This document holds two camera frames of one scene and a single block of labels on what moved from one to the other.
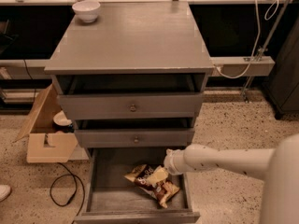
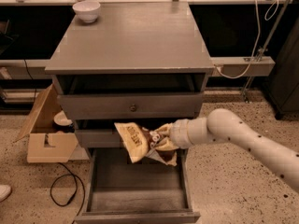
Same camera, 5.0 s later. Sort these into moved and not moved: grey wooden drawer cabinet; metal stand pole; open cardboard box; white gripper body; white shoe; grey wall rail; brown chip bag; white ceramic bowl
Moved: brown chip bag; white gripper body
Not moved: metal stand pole; grey wall rail; grey wooden drawer cabinet; white ceramic bowl; open cardboard box; white shoe
